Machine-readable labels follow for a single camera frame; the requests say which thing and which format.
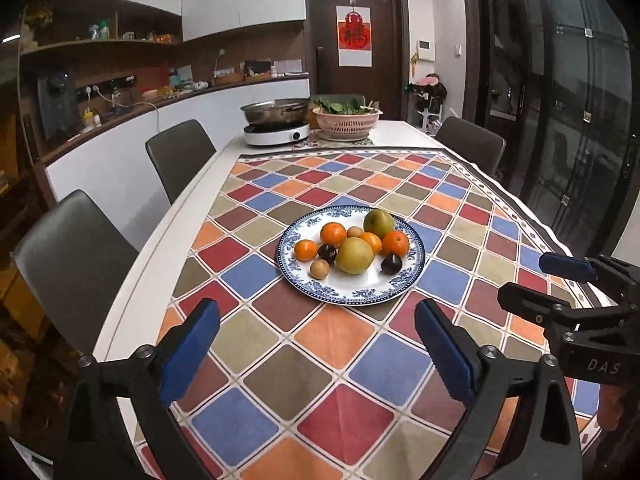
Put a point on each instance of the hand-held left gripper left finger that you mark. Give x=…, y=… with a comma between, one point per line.
x=192, y=345

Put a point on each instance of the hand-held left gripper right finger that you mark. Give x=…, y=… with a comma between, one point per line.
x=445, y=350

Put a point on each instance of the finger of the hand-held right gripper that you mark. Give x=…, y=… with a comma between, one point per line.
x=530, y=305
x=565, y=265

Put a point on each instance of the dark purple plum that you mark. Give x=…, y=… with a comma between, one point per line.
x=327, y=252
x=391, y=263

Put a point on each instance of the blue rimmed white plate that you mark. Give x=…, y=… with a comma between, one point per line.
x=350, y=287

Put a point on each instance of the orange mandarin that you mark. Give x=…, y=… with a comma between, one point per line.
x=306, y=250
x=333, y=234
x=395, y=242
x=372, y=241

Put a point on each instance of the large yellow pear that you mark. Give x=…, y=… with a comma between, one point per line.
x=354, y=256

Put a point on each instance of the small tan round fruit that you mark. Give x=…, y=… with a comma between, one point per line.
x=318, y=268
x=354, y=232

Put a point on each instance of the colourful checkered tablecloth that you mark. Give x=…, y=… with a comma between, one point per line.
x=325, y=375

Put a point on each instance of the green apple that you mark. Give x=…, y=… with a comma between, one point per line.
x=378, y=223

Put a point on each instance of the grey dining chair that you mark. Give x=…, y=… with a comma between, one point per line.
x=70, y=265
x=470, y=142
x=182, y=152

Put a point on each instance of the dark glass cabinet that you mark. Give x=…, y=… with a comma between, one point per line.
x=565, y=110

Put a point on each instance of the white sideboard cabinet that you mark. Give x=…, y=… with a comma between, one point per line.
x=125, y=145

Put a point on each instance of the small rack with plush toys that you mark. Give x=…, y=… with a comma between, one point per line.
x=430, y=95

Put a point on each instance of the white induction cooker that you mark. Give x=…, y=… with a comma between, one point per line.
x=275, y=135

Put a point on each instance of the pink plastic basket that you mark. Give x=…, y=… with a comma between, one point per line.
x=345, y=124

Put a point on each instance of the steel pan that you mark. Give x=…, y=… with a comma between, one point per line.
x=275, y=111

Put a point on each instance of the small yellow bottle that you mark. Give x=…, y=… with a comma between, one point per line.
x=87, y=119

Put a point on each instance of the green leafy vegetables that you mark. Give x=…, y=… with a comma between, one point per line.
x=340, y=105

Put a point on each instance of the red paper door decoration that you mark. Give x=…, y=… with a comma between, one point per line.
x=355, y=35

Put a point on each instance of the brown wooden door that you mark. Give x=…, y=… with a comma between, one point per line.
x=320, y=20

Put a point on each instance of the white wall intercom panel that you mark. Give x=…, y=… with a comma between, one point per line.
x=425, y=50

